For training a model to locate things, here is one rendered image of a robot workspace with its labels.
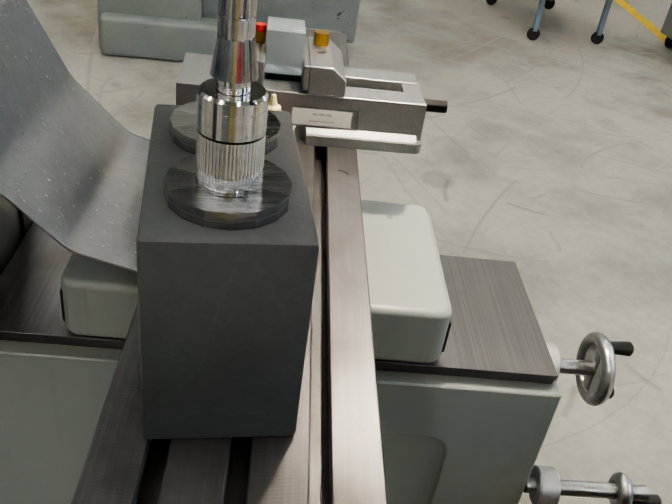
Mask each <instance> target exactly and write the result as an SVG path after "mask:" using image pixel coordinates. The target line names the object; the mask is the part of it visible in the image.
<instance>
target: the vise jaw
mask: <svg viewBox="0 0 672 504"><path fill-rule="evenodd" d="M313 42H314V37H305V47H304V57H303V67H302V75H301V86H302V90H304V91H307V93H308V94H318V95H328V96H339V97H344V96H345V90H346V83H347V82H346V76H345V70H344V65H343V59H342V53H341V50H340V49H339V48H338V47H337V46H336V45H335V44H334V43H333V42H332V41H331V40H330V39H329V45H328V46H326V47H320V46H316V45H314V43H313Z"/></svg>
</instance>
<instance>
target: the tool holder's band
mask: <svg viewBox="0 0 672 504"><path fill-rule="evenodd" d="M268 102H269V92H268V91H267V89H266V88H265V87H264V86H262V85H261V84H260V83H258V82H256V81H253V82H252V83H251V91H250V92H248V93H247V94H244V95H229V94H225V93H222V92H220V91H219V90H218V89H217V88H216V79H215V78H210V79H207V80H205V81H204V82H202V83H201V84H200V85H199V86H198V88H197V103H198V105H199V106H200V107H201V108H202V109H204V110H205V111H207V112H210V113H212V114H215V115H219V116H224V117H232V118H244V117H252V116H256V115H259V114H261V113H263V112H265V111H266V110H267V108H268Z"/></svg>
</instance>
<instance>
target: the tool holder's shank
mask: <svg viewBox="0 0 672 504"><path fill-rule="evenodd" d="M257 1H258V0H218V13H217V35H216V40H215V46H214V51H213V56H212V62H211V67H210V72H209V73H210V75H211V76H212V77H213V78H215V79H216V88H217V89H218V90H219V91H220V92H222V93H225V94H229V95H244V94H247V93H248V92H250V91H251V83H252V82H253V81H256V80H257V79H258V77H259V74H258V62H257V51H256V39H255V33H256V17H257Z"/></svg>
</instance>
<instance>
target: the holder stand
mask: <svg viewBox="0 0 672 504"><path fill-rule="evenodd" d="M196 122H197V101H195V102H190V103H186V104H184V105H166V104H158V105H156V106H155V108H154V116H153V123H152V130H151V138H150V145H149V153H148V160H147V167H146V175H145V182H144V190H143V197H142V204H141V212H140V219H139V227H138V234H137V241H136V249H137V281H138V313H139V345H140V377H141V409H142V435H143V437H144V438H145V439H181V438H220V437H260V436H291V435H294V433H295V431H296V423H297V416H298V408H299V400H300V393H301V385H302V378H303V370H304V363H305V355H306V348H307V340H308V333H309V325H310V317H311V310H312V302H313V295H314V287H315V280H316V272H317V265H318V257H319V250H320V245H319V241H318V236H317V232H316V227H315V223H314V218H313V214H312V209H311V205H310V200H309V196H308V191H307V187H306V182H305V178H304V173H303V169H302V164H301V160H300V155H299V151H298V146H297V142H296V137H295V133H294V128H293V124H292V119H291V115H290V113H289V112H287V111H273V110H268V115H267V128H266V141H265V154H264V167H263V180H262V185H261V187H260V188H259V189H258V190H256V191H255V192H253V193H251V194H248V195H244V196H236V197H228V196H220V195H216V194H212V193H210V192H207V191H205V190H204V189H202V188H201V187H200V186H199V185H198V184H197V182H196V180H195V170H196V128H197V127H196Z"/></svg>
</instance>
